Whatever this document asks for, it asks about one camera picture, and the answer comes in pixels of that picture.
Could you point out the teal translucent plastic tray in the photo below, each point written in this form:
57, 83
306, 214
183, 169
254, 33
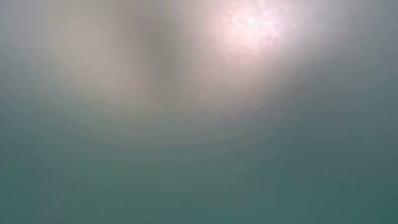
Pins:
199, 155

